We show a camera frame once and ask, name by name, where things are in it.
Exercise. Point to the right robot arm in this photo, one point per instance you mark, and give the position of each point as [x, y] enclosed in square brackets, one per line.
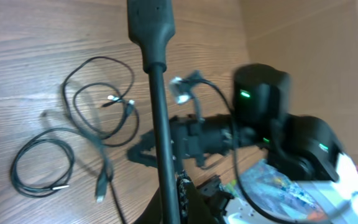
[304, 148]

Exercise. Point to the cardboard wall panel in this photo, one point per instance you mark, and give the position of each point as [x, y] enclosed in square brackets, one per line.
[316, 42]

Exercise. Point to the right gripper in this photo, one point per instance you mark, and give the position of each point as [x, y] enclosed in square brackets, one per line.
[190, 139]

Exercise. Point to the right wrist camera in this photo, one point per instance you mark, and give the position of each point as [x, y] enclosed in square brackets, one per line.
[181, 88]

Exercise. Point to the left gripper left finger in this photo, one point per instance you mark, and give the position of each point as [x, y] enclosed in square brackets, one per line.
[153, 212]

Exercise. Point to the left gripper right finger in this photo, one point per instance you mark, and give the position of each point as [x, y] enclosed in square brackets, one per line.
[192, 208]

